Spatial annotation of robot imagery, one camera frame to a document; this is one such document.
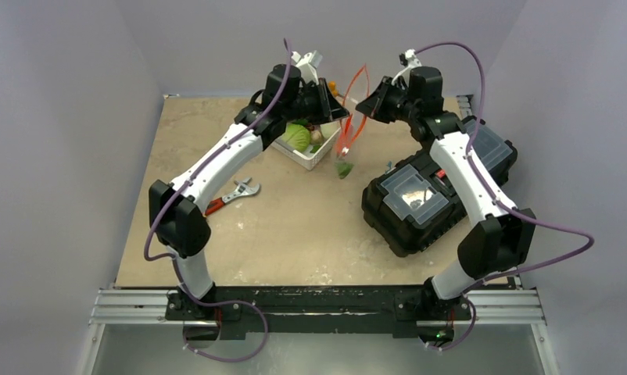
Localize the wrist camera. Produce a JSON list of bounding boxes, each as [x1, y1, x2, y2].
[[291, 50, 323, 84], [391, 48, 422, 86]]

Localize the clear orange zip bag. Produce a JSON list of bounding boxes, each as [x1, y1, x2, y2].
[[333, 64, 370, 179]]

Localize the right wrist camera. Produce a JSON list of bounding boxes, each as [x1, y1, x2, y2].
[[391, 48, 422, 86]]

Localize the adjustable wrench red handle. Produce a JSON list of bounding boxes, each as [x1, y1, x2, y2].
[[204, 177, 261, 216]]

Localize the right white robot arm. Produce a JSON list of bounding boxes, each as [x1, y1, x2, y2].
[[356, 66, 535, 318]]

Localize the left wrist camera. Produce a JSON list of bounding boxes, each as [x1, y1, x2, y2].
[[291, 50, 323, 84]]

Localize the green cabbage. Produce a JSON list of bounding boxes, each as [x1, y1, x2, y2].
[[280, 123, 311, 152]]

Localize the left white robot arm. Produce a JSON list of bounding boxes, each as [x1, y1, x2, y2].
[[144, 64, 349, 320]]

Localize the black plastic toolbox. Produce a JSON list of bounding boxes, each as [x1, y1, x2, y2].
[[361, 112, 518, 257]]

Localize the orange carrot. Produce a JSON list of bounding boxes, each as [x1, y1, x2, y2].
[[335, 112, 367, 158]]

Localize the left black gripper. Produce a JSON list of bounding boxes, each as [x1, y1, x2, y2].
[[282, 77, 348, 126]]

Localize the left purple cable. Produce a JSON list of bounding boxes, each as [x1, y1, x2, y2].
[[143, 37, 294, 364]]

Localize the white plastic basket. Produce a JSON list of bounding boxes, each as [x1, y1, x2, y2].
[[271, 121, 340, 170]]

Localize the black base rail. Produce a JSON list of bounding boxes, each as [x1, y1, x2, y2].
[[89, 285, 546, 343]]

